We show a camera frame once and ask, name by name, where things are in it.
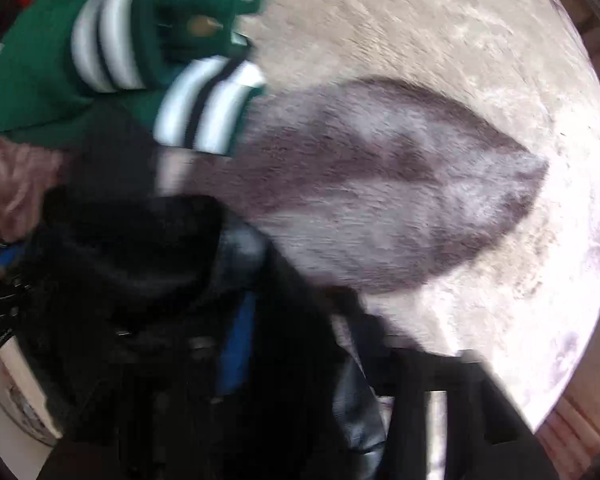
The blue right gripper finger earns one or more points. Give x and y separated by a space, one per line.
234 357

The black leather jacket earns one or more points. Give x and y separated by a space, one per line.
130 306

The green folded striped garment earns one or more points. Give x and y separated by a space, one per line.
179 67

